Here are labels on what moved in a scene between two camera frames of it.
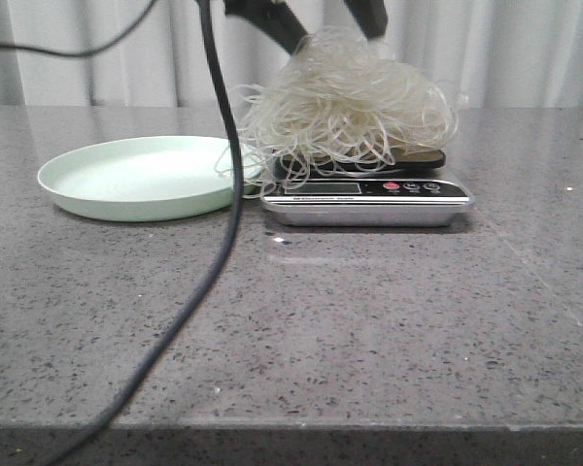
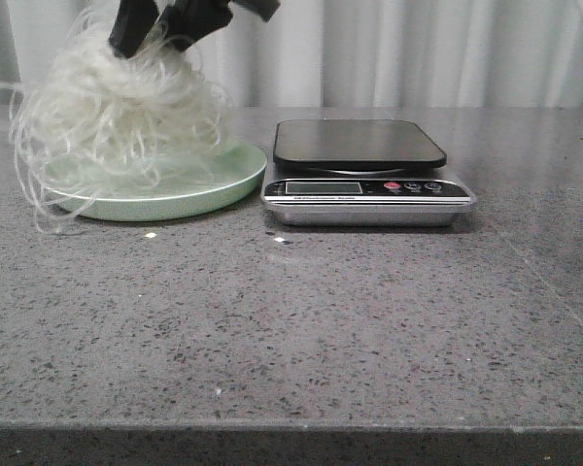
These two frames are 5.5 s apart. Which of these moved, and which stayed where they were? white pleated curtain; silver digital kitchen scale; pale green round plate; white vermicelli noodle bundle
Moved: white vermicelli noodle bundle
Stayed: white pleated curtain; silver digital kitchen scale; pale green round plate
